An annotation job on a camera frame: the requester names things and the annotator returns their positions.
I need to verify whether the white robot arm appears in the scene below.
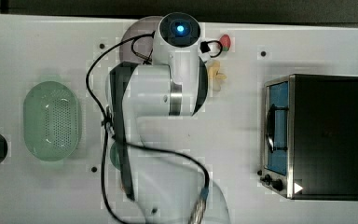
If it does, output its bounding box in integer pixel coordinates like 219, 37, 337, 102
106, 12, 230, 224

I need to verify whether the lavender round plate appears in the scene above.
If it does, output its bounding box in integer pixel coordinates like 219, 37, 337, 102
119, 16, 162, 63

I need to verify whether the green metal cup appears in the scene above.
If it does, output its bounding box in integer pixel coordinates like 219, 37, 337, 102
109, 143, 121, 171

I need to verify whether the plush strawberry toy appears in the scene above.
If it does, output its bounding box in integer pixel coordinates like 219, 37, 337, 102
219, 35, 231, 51

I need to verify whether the green oval colander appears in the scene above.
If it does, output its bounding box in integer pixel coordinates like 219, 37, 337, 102
23, 81, 80, 161

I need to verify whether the silver toaster oven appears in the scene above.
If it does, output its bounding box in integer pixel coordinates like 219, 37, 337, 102
257, 74, 358, 201

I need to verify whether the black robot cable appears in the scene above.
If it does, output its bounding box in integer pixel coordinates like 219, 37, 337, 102
85, 31, 211, 224

